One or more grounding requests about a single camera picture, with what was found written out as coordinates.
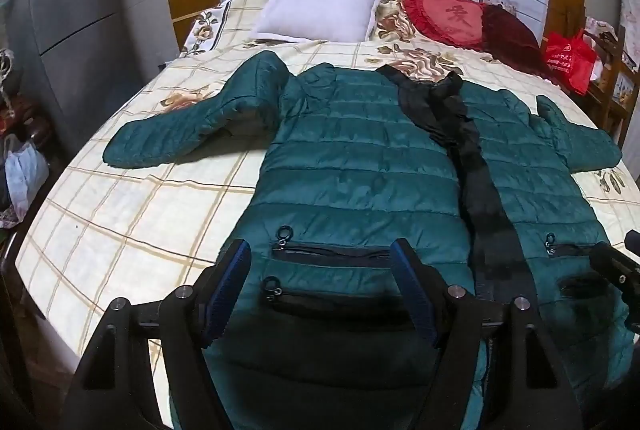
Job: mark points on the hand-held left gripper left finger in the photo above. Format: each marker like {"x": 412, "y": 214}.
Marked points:
{"x": 234, "y": 280}

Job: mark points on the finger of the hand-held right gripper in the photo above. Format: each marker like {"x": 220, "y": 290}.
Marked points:
{"x": 612, "y": 267}

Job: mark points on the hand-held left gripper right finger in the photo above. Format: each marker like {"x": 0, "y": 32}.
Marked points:
{"x": 409, "y": 290}

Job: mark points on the green puffer jacket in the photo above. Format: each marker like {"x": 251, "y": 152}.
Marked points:
{"x": 360, "y": 180}

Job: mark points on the bed with floral sheet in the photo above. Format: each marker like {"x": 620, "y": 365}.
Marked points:
{"x": 125, "y": 210}

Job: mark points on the wooden chair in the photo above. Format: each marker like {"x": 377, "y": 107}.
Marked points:
{"x": 612, "y": 79}

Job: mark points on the red plastic bag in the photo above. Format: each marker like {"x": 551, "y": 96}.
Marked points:
{"x": 570, "y": 59}

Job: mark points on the white plastic bag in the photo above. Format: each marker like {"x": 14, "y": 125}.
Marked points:
{"x": 25, "y": 177}

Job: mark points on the dark red velvet cushion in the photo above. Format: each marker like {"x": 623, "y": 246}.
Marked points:
{"x": 510, "y": 34}

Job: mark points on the red heart-shaped cushion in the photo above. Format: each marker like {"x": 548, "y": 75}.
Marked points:
{"x": 447, "y": 17}

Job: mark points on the pile of bags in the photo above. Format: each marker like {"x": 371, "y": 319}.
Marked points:
{"x": 17, "y": 109}

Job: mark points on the white pillow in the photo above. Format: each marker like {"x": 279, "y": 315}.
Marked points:
{"x": 320, "y": 4}

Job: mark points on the grey refrigerator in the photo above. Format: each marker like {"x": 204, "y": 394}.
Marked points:
{"x": 75, "y": 19}

